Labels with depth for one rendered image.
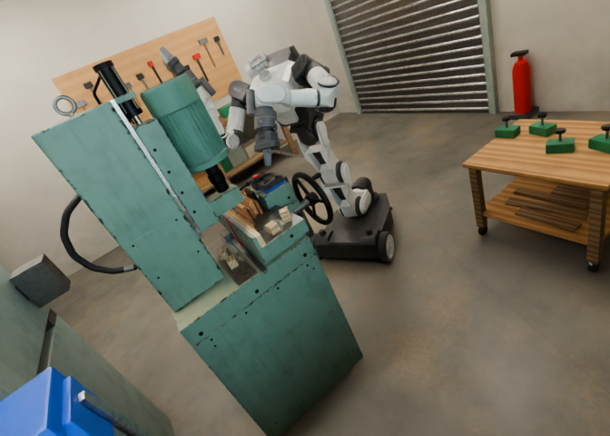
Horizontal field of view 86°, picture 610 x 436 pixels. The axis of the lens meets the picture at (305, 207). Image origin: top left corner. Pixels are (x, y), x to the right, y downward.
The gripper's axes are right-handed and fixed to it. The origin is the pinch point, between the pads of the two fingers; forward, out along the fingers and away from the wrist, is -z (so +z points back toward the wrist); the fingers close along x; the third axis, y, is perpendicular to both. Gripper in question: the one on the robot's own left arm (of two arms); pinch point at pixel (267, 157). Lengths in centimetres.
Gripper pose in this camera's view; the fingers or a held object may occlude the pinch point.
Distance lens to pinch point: 129.3
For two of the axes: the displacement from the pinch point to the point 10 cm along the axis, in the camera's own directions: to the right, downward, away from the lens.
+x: -7.4, 0.6, 6.8
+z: -0.6, -10.0, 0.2
